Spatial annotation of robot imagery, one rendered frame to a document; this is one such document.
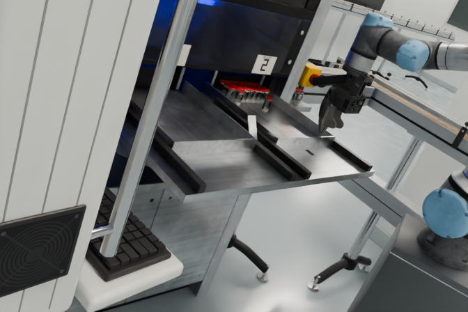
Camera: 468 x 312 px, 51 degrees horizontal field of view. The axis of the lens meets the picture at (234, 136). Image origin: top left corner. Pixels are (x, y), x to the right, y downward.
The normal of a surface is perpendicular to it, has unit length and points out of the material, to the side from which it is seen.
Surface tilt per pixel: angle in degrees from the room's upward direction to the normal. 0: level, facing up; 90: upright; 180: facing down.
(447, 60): 111
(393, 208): 90
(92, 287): 0
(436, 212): 97
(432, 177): 90
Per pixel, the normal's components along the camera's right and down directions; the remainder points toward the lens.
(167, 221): 0.60, 0.51
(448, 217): -0.76, 0.14
